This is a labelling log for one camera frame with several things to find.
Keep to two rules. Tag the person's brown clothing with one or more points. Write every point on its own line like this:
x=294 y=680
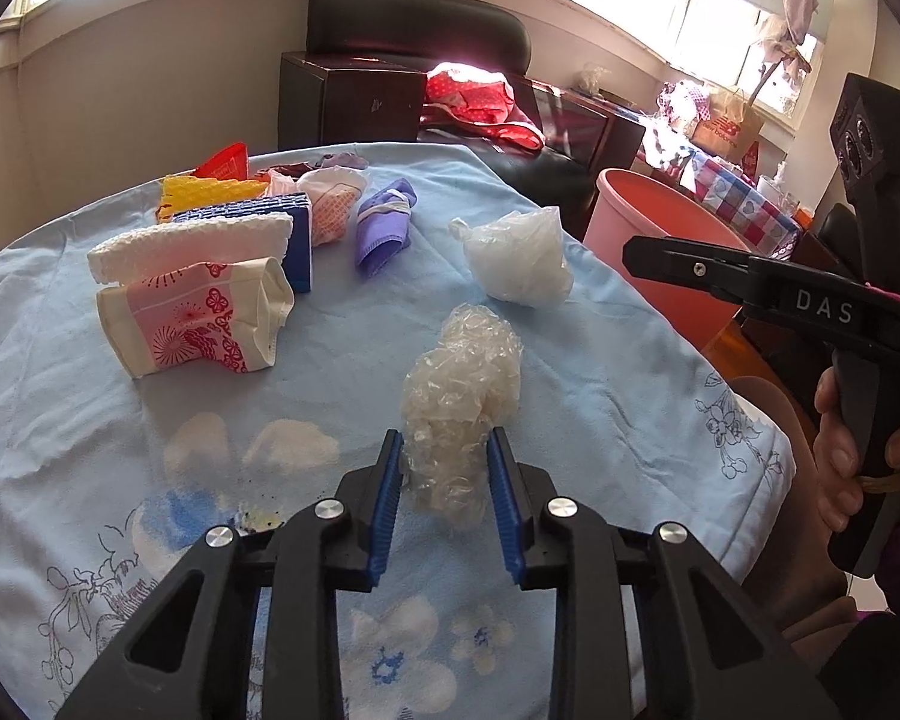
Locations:
x=780 y=510

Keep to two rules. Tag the light purple crumpled cloth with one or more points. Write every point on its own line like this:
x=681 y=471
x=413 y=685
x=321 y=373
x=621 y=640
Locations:
x=341 y=161

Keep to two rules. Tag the checkered covered side table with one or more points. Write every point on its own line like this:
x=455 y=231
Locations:
x=727 y=187

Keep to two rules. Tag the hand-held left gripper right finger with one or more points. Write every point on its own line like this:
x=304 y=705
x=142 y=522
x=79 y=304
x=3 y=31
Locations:
x=504 y=510

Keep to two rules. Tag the small white bag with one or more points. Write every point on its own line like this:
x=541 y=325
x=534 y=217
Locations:
x=592 y=79

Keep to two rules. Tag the red snack packet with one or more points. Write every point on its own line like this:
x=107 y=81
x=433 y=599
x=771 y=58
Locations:
x=225 y=161

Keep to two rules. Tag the blue foam net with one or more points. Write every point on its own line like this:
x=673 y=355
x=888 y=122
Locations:
x=300 y=240

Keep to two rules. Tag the crumpled white orange bag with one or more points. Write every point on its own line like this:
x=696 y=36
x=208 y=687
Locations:
x=334 y=202

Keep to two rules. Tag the pale hanging cloth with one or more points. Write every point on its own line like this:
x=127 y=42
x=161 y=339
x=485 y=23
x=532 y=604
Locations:
x=791 y=22

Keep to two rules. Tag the black leather armchair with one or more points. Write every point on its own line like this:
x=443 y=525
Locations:
x=420 y=22

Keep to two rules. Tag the white plastic bag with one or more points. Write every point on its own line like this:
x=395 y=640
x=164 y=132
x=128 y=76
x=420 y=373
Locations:
x=517 y=255

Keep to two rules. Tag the pink plastic bin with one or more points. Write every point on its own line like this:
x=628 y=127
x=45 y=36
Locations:
x=660 y=217

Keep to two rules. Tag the brown paper shopping bag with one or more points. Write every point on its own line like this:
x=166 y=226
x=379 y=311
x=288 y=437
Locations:
x=727 y=131

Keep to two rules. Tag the yellow foam net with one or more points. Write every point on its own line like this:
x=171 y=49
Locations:
x=195 y=195

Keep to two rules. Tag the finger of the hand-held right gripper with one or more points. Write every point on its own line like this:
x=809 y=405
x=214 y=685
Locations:
x=675 y=262

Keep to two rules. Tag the pink red patterned paper bag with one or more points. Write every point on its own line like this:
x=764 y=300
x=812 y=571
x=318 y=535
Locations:
x=187 y=315

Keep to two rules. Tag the purple cloth with white band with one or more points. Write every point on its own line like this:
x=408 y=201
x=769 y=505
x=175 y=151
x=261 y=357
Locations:
x=379 y=236

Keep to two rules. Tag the dark brown cabinet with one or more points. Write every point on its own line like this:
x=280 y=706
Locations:
x=345 y=101

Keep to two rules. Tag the light blue floral tablecloth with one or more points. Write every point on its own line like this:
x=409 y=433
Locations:
x=82 y=465

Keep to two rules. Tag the red dotted cloth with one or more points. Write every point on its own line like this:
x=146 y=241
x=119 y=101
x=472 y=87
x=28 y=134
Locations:
x=472 y=101

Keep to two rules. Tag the dark wooden side table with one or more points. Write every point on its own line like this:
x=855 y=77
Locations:
x=592 y=127

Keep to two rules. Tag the white foam net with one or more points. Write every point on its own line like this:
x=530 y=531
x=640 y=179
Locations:
x=187 y=244

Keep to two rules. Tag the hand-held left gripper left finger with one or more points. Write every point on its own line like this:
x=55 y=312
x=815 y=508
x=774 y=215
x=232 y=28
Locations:
x=386 y=495

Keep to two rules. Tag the person's right hand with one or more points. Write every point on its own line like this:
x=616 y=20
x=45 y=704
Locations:
x=836 y=457

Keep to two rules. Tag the clear bubble wrap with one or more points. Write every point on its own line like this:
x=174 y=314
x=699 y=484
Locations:
x=457 y=382

